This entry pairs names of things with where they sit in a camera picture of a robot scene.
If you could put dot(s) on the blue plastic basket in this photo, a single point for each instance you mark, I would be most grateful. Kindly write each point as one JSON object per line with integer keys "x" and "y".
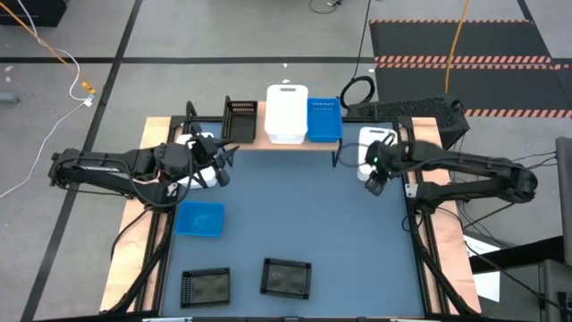
{"x": 200, "y": 219}
{"x": 325, "y": 123}

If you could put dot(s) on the grey upright post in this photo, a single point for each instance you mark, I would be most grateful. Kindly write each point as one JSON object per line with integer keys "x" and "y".
{"x": 564, "y": 201}

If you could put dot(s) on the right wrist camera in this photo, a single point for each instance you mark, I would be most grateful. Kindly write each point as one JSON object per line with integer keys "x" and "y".
{"x": 374, "y": 184}

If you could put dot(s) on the black perforated cover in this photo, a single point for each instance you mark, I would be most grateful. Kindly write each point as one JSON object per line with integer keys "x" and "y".
{"x": 415, "y": 109}

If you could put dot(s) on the black desk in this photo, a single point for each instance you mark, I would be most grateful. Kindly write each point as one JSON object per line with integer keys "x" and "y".
{"x": 527, "y": 286}

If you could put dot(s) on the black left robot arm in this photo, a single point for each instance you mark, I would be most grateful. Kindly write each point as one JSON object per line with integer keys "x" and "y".
{"x": 111, "y": 163}

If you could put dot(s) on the black hazard-striped floor mat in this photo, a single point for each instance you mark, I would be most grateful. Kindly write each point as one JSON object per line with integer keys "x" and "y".
{"x": 491, "y": 40}

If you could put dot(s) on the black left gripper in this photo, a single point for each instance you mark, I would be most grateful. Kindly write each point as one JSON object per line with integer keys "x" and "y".
{"x": 207, "y": 154}

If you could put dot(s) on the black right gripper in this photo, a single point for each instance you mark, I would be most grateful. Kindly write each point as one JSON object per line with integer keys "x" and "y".
{"x": 386, "y": 158}

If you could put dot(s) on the grey floor object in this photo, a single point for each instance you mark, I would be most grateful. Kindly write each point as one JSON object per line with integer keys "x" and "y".
{"x": 9, "y": 97}

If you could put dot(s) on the black box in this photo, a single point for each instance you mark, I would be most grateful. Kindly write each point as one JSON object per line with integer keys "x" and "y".
{"x": 31, "y": 11}

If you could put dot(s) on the silver frame bracket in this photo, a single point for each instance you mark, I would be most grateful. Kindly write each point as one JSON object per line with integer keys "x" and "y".
{"x": 411, "y": 190}

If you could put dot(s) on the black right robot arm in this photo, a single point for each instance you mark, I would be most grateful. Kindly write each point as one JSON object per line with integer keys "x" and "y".
{"x": 469, "y": 167}

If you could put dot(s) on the black slotted plastic basket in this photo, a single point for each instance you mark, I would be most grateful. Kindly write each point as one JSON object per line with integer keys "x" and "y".
{"x": 205, "y": 287}
{"x": 286, "y": 278}
{"x": 241, "y": 129}

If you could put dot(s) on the blue-grey table mat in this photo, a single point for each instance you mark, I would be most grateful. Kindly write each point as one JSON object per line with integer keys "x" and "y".
{"x": 290, "y": 214}

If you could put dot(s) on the white plastic basket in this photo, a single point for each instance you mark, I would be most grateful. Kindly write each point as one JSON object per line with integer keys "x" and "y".
{"x": 203, "y": 178}
{"x": 286, "y": 116}
{"x": 367, "y": 136}

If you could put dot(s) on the wooden shelf with black legs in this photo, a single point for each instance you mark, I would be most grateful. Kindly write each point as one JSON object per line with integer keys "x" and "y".
{"x": 261, "y": 129}

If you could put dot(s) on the white paper sheet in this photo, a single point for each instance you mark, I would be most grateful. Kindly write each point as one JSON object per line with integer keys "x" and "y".
{"x": 487, "y": 284}

